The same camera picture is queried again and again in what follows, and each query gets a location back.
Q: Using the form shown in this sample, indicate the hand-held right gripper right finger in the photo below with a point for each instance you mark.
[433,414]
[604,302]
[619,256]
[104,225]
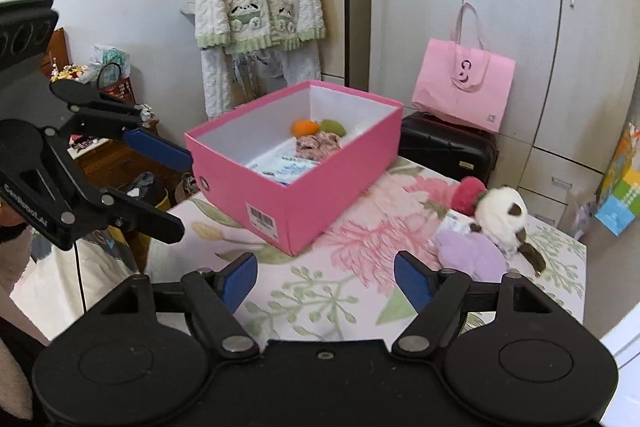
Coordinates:
[412,279]

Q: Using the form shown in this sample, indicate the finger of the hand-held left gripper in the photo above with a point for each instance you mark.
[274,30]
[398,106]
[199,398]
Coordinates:
[155,148]
[145,219]

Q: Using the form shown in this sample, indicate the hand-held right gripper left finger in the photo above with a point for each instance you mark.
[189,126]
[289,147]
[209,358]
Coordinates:
[240,279]

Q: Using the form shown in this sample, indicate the purple plush toy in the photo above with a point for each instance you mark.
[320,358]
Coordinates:
[470,254]

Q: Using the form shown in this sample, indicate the small white packet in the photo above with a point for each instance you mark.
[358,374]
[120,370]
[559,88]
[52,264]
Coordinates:
[457,222]

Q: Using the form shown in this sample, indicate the pink cardboard box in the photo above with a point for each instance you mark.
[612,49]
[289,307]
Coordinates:
[300,212]

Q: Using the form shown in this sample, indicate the pink strawberry plush toy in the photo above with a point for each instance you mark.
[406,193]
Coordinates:
[465,197]

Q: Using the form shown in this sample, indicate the white panda plush toy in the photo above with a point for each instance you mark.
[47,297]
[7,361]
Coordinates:
[495,212]

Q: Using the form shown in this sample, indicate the blue white wipes packet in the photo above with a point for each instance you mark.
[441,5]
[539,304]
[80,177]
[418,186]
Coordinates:
[285,167]

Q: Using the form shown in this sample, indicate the orange makeup sponge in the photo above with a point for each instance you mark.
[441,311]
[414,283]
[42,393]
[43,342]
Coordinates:
[305,128]

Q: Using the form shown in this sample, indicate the pink floral scrunchie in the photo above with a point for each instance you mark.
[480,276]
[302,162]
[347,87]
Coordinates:
[317,146]

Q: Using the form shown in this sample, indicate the green makeup sponge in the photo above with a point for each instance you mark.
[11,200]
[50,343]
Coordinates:
[334,127]

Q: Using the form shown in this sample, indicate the wooden cabinet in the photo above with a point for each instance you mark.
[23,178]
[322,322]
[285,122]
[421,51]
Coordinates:
[100,157]

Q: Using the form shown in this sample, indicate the floral tablecloth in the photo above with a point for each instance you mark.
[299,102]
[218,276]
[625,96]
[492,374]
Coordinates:
[350,267]

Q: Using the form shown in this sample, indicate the brown woven basket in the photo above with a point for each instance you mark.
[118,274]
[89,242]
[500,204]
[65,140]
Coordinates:
[119,91]

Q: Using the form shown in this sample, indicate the white green plastic bag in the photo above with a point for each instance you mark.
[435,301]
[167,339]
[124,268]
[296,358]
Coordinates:
[112,55]

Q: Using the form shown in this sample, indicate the white printed bag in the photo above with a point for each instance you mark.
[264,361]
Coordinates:
[55,277]

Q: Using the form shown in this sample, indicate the yellow flower ornament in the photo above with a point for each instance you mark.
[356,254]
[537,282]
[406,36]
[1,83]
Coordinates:
[70,72]

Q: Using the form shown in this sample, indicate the white fluffy pyjama pants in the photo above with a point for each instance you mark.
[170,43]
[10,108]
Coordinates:
[260,72]

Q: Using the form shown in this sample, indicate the black suitcase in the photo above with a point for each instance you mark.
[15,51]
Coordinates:
[440,147]

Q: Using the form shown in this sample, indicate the clear plastic bag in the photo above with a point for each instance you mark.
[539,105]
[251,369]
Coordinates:
[582,219]

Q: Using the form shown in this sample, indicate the pink tote bag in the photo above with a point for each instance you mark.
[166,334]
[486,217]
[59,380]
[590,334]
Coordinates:
[465,97]

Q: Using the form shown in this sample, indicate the colourful gift bag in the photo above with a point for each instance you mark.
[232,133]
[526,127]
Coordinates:
[622,192]

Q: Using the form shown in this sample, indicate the grey wardrobe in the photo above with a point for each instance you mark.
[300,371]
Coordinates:
[525,32]

